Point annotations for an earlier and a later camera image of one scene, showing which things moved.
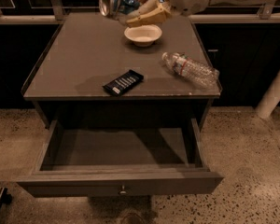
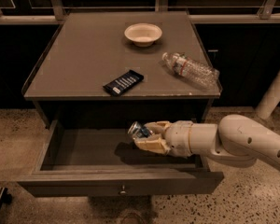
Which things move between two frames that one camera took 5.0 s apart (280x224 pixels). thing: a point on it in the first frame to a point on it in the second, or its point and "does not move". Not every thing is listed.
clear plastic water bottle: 191,69 does not move
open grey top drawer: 120,157 does not move
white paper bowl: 143,35 does not move
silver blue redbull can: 115,2 to 141,132
